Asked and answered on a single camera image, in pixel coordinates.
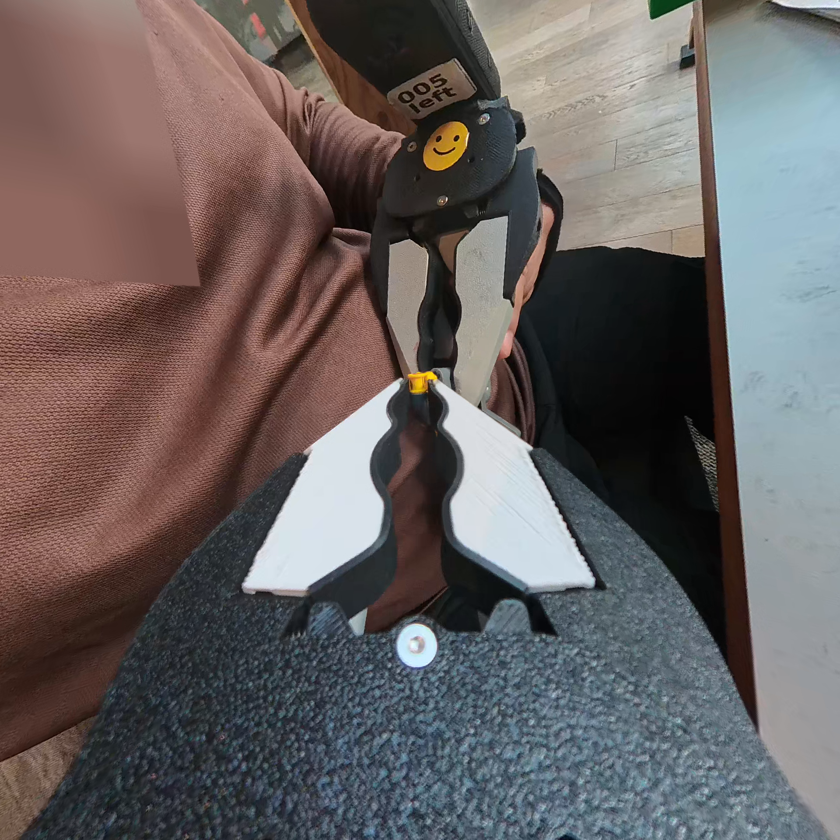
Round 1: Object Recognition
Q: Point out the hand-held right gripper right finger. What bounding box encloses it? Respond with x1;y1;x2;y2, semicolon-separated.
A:
425;381;597;619

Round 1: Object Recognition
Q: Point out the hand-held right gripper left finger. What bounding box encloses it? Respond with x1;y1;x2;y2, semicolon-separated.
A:
241;378;409;619

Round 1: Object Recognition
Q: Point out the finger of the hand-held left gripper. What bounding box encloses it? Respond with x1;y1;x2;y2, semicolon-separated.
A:
451;215;515;408
387;238;435;378

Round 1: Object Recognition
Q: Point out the person's left forearm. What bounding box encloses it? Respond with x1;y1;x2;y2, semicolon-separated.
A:
138;0;408;232

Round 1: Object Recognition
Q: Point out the person's left hand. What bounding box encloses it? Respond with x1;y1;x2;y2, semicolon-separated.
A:
497;197;559;360

